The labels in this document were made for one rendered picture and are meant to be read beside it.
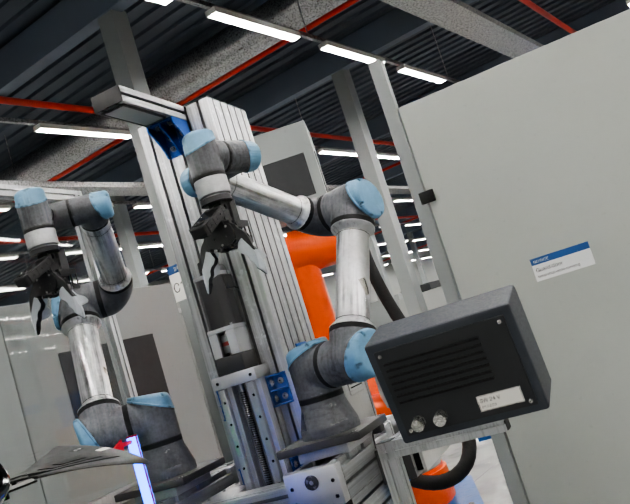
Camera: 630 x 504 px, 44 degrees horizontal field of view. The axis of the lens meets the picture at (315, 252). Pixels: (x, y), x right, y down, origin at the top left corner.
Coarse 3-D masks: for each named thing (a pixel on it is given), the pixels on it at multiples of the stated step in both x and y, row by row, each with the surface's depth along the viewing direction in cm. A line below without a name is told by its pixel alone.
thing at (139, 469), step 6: (132, 438) 159; (132, 444) 159; (132, 450) 159; (138, 450) 159; (138, 468) 159; (138, 474) 159; (144, 474) 158; (138, 480) 159; (144, 480) 158; (144, 486) 158; (144, 492) 158; (144, 498) 158; (150, 498) 157
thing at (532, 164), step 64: (512, 64) 269; (576, 64) 261; (448, 128) 279; (512, 128) 270; (576, 128) 261; (448, 192) 279; (512, 192) 270; (576, 192) 261; (448, 256) 279; (512, 256) 270; (576, 256) 262; (576, 320) 262; (576, 384) 262; (512, 448) 271; (576, 448) 262
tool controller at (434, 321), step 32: (512, 288) 131; (416, 320) 135; (448, 320) 127; (480, 320) 125; (512, 320) 124; (384, 352) 132; (416, 352) 130; (448, 352) 128; (480, 352) 126; (512, 352) 125; (384, 384) 133; (416, 384) 131; (448, 384) 129; (480, 384) 128; (512, 384) 126; (544, 384) 128; (416, 416) 132; (448, 416) 131; (480, 416) 129; (512, 416) 128
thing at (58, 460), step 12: (48, 456) 148; (60, 456) 146; (72, 456) 144; (84, 456) 143; (96, 456) 142; (108, 456) 143; (120, 456) 144; (132, 456) 145; (36, 468) 140; (48, 468) 135; (60, 468) 134; (72, 468) 133; (84, 468) 134; (12, 480) 132
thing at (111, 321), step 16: (0, 192) 248; (48, 192) 268; (64, 192) 276; (80, 192) 284; (96, 272) 277; (112, 320) 276; (112, 336) 274; (128, 368) 276; (128, 384) 273; (112, 496) 248
